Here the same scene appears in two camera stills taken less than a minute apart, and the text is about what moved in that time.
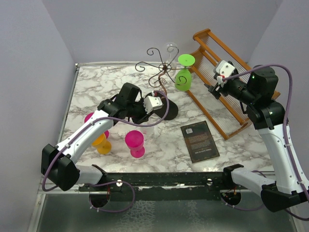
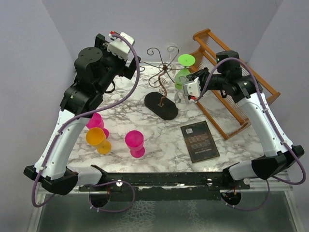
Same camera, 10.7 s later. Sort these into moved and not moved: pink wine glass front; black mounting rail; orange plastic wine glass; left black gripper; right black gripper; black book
Moved: left black gripper; right black gripper
Not moved: black book; pink wine glass front; black mounting rail; orange plastic wine glass
